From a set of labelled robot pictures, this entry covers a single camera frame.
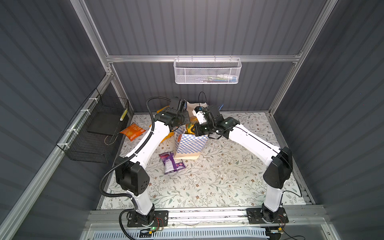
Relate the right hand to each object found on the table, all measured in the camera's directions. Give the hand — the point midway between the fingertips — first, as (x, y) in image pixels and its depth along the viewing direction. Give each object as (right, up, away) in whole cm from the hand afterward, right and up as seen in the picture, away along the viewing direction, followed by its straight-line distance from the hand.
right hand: (192, 130), depth 80 cm
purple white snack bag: (-13, -21, +8) cm, 26 cm away
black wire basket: (-49, -2, -7) cm, 49 cm away
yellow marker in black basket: (-38, +8, +1) cm, 39 cm away
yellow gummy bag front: (+1, +5, -5) cm, 7 cm away
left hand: (-4, +7, +3) cm, 9 cm away
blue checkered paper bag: (-2, -8, -2) cm, 8 cm away
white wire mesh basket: (+9, +49, +43) cm, 66 cm away
